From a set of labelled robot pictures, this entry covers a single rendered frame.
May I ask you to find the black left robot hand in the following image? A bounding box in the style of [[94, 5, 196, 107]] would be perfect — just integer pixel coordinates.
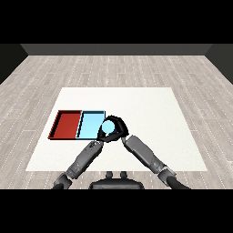
[[96, 119, 114, 144]]

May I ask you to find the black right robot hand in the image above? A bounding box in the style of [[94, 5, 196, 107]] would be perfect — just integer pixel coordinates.
[[105, 114, 130, 143]]

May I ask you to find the small blue can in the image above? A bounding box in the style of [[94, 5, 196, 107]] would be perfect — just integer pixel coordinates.
[[100, 120, 116, 137]]

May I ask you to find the light blue shallow open box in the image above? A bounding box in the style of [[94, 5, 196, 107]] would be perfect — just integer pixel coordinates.
[[75, 109, 106, 141]]

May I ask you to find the red shallow open box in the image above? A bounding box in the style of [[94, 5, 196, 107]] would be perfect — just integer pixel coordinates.
[[47, 109, 83, 141]]

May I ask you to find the dark grey robot body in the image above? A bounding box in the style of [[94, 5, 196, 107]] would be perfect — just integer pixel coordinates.
[[88, 171, 146, 190]]

